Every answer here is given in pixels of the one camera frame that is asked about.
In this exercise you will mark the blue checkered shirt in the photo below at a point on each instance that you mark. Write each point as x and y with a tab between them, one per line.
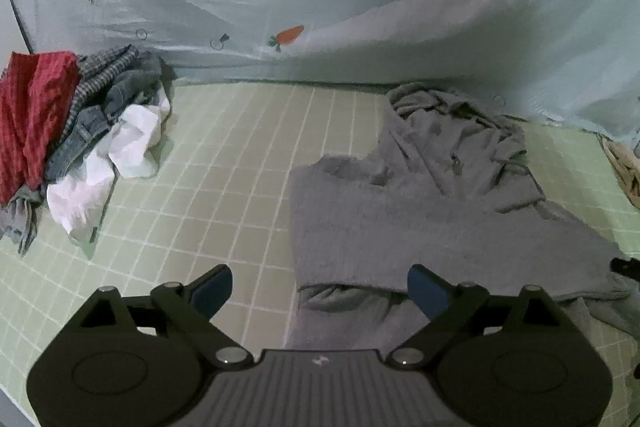
95	74

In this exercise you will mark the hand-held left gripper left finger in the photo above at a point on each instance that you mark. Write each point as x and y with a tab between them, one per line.
215	291

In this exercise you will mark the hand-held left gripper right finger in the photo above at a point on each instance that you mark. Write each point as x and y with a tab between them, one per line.
427	293

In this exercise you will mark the green checkered mat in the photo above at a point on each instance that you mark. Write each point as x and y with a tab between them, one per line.
225	187

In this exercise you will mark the grey-blue garment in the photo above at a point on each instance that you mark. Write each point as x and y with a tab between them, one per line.
22	219

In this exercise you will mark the denim jeans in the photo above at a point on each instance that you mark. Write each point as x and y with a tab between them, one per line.
120	92

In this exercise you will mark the beige cloth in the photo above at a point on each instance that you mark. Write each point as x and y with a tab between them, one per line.
625	167

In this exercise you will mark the red striped garment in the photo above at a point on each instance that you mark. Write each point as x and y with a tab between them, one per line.
30	117

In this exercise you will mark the white shirt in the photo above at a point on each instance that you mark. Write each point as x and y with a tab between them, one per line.
130	142

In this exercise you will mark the grey hoodie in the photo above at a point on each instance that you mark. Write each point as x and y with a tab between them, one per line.
425	217

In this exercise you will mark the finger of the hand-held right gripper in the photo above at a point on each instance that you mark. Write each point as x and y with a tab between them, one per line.
627	267

